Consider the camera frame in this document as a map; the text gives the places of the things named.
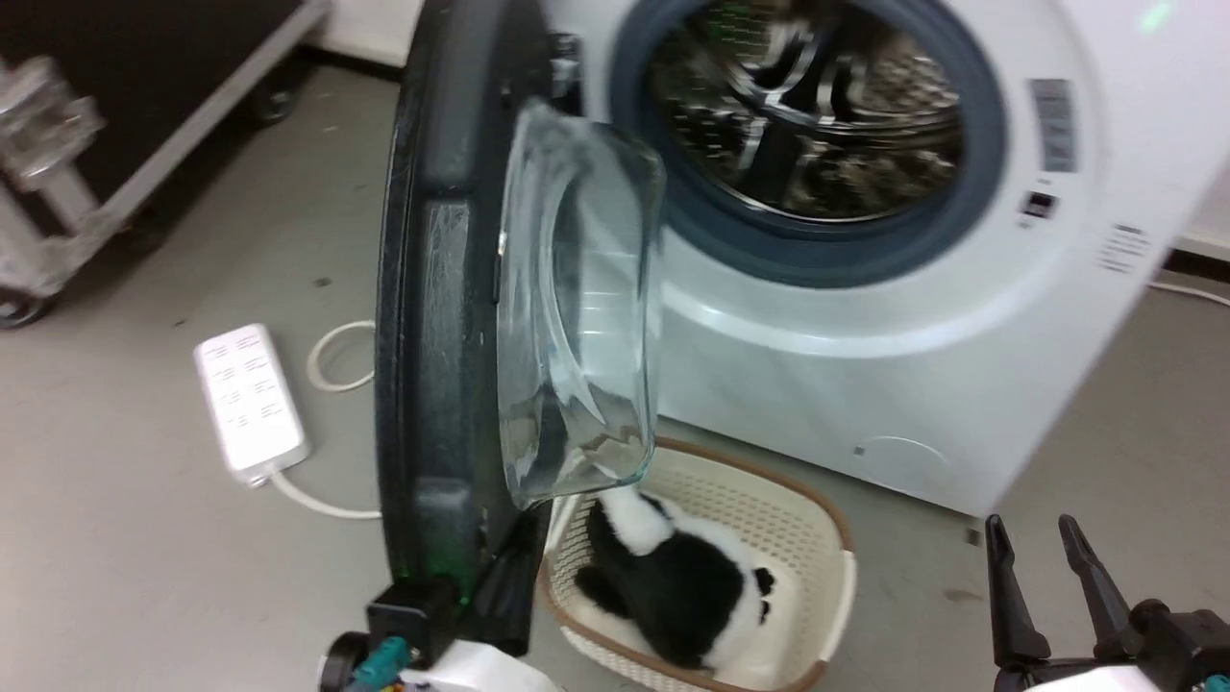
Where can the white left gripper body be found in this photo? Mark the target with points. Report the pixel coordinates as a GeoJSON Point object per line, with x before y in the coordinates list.
{"type": "Point", "coordinates": [485, 671]}

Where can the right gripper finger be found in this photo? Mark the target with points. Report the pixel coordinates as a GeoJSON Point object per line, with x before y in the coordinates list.
{"type": "Point", "coordinates": [1095, 586]}
{"type": "Point", "coordinates": [1009, 605]}

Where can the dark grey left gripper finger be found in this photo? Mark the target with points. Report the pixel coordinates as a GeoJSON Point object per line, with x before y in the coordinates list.
{"type": "Point", "coordinates": [507, 596]}

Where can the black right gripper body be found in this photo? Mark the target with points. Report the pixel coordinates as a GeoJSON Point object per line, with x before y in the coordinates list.
{"type": "Point", "coordinates": [1177, 649]}

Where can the black washing machine door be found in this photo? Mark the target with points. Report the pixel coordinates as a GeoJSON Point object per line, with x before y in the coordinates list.
{"type": "Point", "coordinates": [452, 288]}

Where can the white front-load washing machine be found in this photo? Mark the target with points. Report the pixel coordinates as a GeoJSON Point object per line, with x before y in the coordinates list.
{"type": "Point", "coordinates": [922, 365]}

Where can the grey rubber door gasket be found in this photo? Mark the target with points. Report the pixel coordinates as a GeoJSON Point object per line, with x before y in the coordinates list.
{"type": "Point", "coordinates": [978, 183]}

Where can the steel washing machine drum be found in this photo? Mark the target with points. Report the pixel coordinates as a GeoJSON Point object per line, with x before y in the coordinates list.
{"type": "Point", "coordinates": [807, 106]}

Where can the black and white panda plush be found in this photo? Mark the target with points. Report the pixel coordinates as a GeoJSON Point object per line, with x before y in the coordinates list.
{"type": "Point", "coordinates": [682, 586]}

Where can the beige plastic laundry basket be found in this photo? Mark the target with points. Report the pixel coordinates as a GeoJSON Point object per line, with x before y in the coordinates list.
{"type": "Point", "coordinates": [798, 538]}

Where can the white power strip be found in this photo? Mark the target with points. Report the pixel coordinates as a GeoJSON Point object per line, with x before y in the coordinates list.
{"type": "Point", "coordinates": [248, 399]}

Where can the black caster wheel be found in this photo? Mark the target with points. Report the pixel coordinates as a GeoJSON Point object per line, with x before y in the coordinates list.
{"type": "Point", "coordinates": [272, 104]}
{"type": "Point", "coordinates": [19, 308]}

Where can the black flight case aluminium edges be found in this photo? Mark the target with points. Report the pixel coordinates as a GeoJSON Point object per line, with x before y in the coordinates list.
{"type": "Point", "coordinates": [144, 86]}

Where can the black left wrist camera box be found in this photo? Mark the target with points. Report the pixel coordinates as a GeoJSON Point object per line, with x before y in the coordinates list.
{"type": "Point", "coordinates": [413, 615]}

